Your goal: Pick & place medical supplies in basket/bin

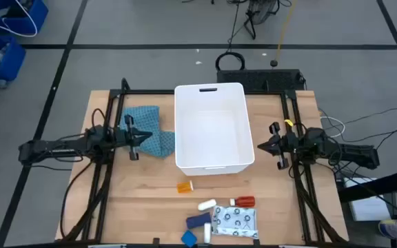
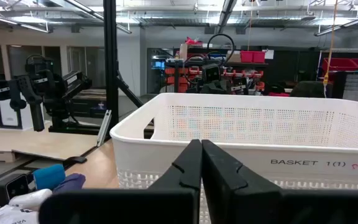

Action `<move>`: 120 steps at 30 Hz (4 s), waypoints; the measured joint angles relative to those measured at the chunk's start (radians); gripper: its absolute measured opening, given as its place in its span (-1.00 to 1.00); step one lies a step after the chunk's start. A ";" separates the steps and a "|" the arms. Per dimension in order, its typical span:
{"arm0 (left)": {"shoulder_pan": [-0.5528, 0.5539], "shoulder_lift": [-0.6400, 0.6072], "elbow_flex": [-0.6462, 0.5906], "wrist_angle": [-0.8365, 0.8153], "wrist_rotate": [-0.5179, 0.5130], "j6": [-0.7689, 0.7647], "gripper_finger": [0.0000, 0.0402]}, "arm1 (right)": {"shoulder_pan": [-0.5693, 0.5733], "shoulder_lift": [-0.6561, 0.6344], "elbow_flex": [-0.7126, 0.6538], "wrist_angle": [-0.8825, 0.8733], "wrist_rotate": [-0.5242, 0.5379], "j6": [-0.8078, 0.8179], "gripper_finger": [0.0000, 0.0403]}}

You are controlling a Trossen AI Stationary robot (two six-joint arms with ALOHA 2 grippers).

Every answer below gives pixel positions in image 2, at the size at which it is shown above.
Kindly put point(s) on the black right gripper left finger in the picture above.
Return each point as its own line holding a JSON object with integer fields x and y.
{"x": 179, "y": 186}

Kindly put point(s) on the black table-level camera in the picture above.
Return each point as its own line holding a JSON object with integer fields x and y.
{"x": 11, "y": 188}

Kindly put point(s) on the silver aluminium strip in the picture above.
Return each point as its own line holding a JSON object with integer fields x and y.
{"x": 104, "y": 127}

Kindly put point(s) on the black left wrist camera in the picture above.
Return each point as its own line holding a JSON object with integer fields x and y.
{"x": 211, "y": 73}

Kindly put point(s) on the black metal table frame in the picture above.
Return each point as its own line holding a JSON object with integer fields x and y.
{"x": 110, "y": 62}

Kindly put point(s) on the black background robot arm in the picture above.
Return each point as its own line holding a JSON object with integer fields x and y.
{"x": 51, "y": 87}

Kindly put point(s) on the ceiling light strip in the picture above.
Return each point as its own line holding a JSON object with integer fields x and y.
{"x": 346, "y": 25}
{"x": 17, "y": 24}
{"x": 98, "y": 15}

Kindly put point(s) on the light wooden platform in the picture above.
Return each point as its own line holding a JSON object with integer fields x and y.
{"x": 36, "y": 143}

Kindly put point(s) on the blue bandage roll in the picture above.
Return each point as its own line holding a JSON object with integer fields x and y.
{"x": 48, "y": 177}

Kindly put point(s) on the red storage bin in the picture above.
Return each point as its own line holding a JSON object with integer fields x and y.
{"x": 246, "y": 56}
{"x": 259, "y": 56}

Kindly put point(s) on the shelf with orange bins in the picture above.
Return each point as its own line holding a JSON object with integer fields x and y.
{"x": 179, "y": 77}

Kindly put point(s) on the row of red shelf bins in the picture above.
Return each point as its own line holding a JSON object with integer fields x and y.
{"x": 346, "y": 64}

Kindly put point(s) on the black flat table bracket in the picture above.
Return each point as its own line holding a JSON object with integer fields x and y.
{"x": 75, "y": 160}

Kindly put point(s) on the white perforated plastic basket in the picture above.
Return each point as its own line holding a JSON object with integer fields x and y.
{"x": 259, "y": 130}

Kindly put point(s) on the black office chair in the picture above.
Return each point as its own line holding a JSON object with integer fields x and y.
{"x": 308, "y": 89}

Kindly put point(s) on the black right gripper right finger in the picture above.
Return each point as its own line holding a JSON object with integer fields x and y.
{"x": 228, "y": 186}

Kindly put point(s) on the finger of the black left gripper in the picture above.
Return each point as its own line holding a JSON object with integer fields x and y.
{"x": 238, "y": 83}
{"x": 192, "y": 90}

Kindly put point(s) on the white cabinet box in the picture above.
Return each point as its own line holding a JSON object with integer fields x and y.
{"x": 8, "y": 116}

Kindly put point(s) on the white circle-print package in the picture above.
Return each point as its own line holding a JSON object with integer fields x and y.
{"x": 5, "y": 216}

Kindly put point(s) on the white plastic-wrapped gauze roll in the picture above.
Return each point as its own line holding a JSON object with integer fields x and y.
{"x": 30, "y": 199}

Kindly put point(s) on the navy bandage roll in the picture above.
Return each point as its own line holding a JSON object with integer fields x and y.
{"x": 71, "y": 183}

